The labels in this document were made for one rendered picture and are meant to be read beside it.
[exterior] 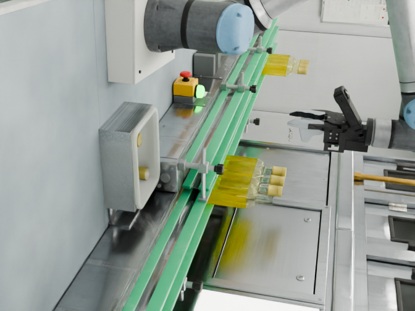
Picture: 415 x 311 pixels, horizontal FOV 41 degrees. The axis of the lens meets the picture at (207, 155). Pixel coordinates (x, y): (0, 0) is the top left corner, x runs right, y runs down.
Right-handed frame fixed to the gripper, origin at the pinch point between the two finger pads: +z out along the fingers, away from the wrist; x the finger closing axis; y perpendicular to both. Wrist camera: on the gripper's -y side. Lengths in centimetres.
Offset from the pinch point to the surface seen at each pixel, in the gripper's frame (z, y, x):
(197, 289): 18, 35, -31
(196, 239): 22.5, 33.2, -14.7
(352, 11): -31, 115, 590
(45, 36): 43, -31, -44
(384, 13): -70, 114, 590
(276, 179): 4.2, 28.8, 15.3
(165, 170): 33.0, 16.8, -7.1
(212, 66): 35, 11, 61
